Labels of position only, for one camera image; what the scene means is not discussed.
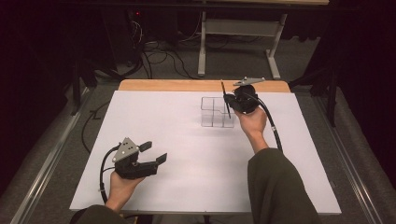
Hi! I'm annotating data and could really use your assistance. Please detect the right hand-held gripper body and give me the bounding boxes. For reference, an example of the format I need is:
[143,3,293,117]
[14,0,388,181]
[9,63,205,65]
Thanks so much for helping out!
[231,76,266,115]

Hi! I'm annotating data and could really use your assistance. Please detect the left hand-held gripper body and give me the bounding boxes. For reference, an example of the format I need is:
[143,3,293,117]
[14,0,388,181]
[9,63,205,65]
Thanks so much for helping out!
[111,136,159,180]

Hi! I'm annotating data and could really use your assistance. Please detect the dark pencil with gold band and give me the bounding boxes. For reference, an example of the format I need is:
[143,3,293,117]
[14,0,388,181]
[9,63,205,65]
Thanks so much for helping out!
[220,79,233,120]

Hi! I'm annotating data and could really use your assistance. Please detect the clear plastic pen holder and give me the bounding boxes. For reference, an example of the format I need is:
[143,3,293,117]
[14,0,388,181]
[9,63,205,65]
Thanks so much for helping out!
[200,96,237,129]

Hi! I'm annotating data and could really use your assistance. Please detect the person's right hand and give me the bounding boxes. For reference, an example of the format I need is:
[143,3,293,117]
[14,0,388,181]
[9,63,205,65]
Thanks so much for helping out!
[233,105,270,154]

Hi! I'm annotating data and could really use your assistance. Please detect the person's left hand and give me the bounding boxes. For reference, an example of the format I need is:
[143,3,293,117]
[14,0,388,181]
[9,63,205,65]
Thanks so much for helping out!
[105,171,146,213]

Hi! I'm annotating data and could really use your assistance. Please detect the black metal stand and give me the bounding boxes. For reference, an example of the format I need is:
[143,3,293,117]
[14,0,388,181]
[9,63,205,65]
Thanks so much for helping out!
[288,65,341,128]
[68,54,98,117]

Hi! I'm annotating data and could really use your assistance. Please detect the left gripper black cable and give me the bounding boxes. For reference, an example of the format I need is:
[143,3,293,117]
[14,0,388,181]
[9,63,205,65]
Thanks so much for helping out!
[98,144,121,204]

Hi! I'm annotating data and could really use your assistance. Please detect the black floor cable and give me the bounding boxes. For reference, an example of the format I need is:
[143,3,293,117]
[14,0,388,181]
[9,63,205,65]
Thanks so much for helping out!
[80,100,112,155]

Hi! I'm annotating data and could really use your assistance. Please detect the white metal desk frame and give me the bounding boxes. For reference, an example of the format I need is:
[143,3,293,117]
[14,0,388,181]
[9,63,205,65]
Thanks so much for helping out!
[197,11,289,80]

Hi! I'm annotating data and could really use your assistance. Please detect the tangle of floor cables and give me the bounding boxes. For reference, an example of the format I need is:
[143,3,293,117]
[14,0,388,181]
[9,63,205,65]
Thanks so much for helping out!
[124,18,202,80]

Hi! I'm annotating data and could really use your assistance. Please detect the metal floor rail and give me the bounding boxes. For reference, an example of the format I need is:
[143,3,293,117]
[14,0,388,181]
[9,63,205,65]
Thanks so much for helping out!
[311,94,389,224]
[8,87,96,224]

